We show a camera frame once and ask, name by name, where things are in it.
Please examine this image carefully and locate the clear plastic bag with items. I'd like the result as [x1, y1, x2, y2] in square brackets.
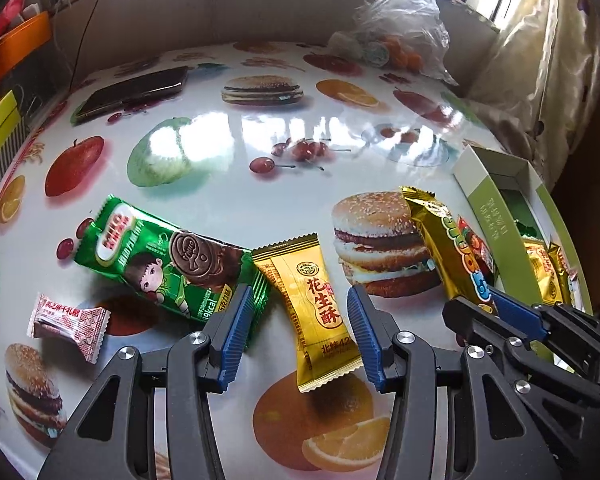
[327, 0, 456, 86]

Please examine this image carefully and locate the black smartphone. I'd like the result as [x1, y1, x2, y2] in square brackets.
[72, 66, 188, 125]

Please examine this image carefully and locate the yellow peanut crisp packet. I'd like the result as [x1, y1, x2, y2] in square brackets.
[522, 237, 564, 304]
[252, 233, 362, 393]

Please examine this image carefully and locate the white red nougat candy packet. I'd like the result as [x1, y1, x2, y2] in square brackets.
[27, 294, 111, 365]

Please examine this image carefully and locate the long yellow rice snack bar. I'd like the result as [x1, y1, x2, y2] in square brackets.
[401, 186, 498, 315]

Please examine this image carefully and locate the beige dotted curtain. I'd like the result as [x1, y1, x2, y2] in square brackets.
[466, 0, 600, 188]

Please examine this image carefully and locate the green and white cardboard box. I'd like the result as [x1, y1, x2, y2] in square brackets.
[453, 146, 593, 314]

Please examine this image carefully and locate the green Milo wafer packet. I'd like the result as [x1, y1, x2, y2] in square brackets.
[74, 195, 271, 342]

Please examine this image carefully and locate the orange box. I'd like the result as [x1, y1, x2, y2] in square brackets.
[0, 11, 52, 81]

